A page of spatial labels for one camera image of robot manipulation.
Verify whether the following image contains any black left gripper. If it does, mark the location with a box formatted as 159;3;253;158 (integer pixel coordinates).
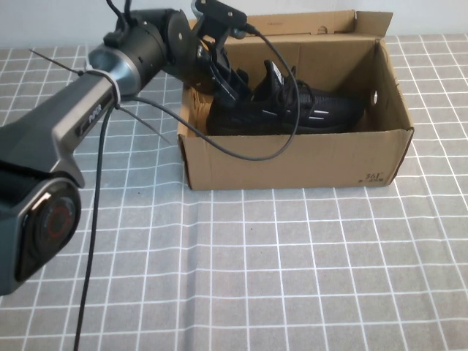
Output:
182;27;254;110

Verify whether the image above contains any black mesh sneaker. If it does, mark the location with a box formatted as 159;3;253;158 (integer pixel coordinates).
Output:
206;60;366;135

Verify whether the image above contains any brown cardboard shoe box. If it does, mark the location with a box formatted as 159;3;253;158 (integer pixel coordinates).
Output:
177;10;415;191

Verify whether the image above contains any grey white-checked tablecloth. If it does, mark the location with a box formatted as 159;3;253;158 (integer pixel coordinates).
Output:
0;34;468;351

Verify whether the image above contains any left wrist camera black silver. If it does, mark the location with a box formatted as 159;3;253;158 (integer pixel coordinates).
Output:
190;0;249;38

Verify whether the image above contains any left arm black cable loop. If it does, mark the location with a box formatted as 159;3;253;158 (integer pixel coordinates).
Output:
105;0;133;32

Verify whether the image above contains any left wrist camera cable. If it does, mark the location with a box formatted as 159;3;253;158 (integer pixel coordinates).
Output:
72;23;299;351

